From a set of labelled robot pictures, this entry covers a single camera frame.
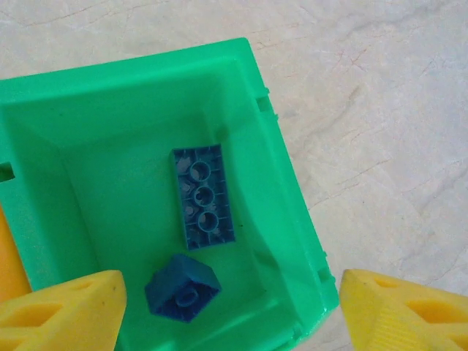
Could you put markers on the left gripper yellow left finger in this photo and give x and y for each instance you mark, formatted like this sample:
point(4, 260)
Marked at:
point(55, 318)

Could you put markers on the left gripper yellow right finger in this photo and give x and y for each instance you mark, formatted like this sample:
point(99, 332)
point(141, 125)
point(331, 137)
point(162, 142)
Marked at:
point(402, 318)

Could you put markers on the yellow plastic bin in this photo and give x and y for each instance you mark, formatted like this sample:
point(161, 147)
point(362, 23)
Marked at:
point(11, 263)

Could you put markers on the small blue lego brick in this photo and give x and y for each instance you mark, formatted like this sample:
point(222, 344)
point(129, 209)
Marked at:
point(186, 274)

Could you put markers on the green plastic bin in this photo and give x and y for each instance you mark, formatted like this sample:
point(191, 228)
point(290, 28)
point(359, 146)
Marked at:
point(128, 128)

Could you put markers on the long blue lego brick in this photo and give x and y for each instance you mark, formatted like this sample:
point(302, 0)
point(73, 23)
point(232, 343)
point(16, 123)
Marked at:
point(219, 183)

